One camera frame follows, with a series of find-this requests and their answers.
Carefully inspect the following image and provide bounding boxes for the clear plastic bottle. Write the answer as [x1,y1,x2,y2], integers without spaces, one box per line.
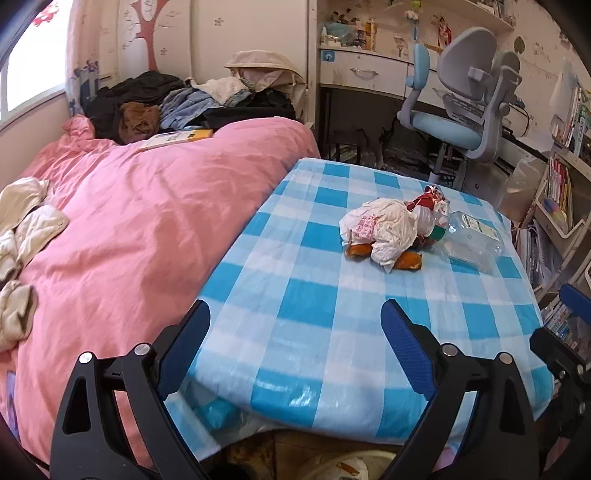
[432,211,504,274]

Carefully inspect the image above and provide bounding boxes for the white bookshelf with books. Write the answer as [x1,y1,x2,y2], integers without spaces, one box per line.
[512,82,591,351]

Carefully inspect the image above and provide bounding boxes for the small orange peel piece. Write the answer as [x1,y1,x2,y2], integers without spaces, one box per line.
[394,250,423,271]

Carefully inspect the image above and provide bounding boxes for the blue checkered plastic tablecloth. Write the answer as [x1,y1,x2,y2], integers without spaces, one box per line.
[166,158,553,459]

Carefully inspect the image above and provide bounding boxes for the pink duvet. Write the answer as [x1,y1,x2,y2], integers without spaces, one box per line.
[1,115,318,461]

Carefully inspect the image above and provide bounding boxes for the red white snack wrapper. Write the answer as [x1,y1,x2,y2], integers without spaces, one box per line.
[406,185,449,216]

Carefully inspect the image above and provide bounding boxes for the beige clothes on duvet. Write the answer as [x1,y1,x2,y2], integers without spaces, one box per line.
[0,177,69,352]

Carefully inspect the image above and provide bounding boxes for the yellow book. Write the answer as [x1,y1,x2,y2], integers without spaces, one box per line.
[138,129,213,151]

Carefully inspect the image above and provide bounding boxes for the blue grey office chair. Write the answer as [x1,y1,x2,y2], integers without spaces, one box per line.
[397,27,522,184]

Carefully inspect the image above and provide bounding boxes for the pile of dark clothes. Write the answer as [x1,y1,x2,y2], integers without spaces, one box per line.
[83,71,297,145]

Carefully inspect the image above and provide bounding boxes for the white desk with drawers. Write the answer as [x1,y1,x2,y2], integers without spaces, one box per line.
[317,43,445,110]

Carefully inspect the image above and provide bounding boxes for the beige bag on bed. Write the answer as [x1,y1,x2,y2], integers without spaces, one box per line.
[224,50,308,120]

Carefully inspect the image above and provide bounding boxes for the window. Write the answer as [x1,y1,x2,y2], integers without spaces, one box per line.
[1,1,73,123]

